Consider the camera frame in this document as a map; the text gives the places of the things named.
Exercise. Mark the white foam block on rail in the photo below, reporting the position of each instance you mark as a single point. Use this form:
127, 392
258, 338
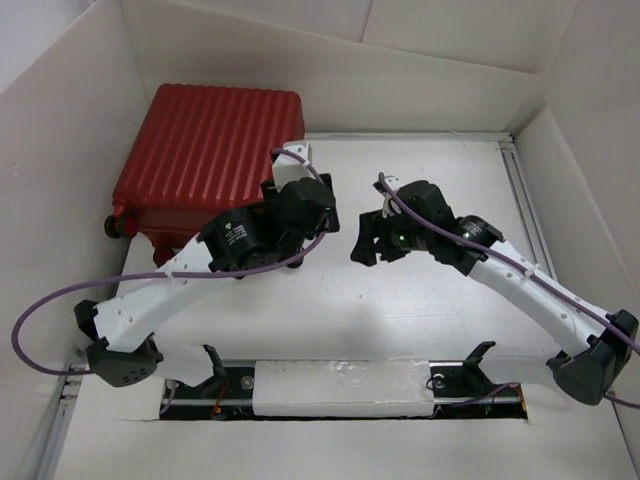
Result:
342, 389

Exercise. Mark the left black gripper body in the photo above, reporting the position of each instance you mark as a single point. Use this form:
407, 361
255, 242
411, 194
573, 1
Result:
325, 225

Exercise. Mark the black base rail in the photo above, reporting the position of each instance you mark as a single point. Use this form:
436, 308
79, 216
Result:
456, 398

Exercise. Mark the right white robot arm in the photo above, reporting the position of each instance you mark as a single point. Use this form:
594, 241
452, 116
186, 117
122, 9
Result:
593, 344

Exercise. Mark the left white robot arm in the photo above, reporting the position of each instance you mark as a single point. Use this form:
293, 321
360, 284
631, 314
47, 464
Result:
237, 243

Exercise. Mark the red hard-shell suitcase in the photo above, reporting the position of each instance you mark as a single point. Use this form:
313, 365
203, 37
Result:
200, 151

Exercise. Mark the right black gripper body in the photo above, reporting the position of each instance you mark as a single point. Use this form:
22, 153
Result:
392, 236

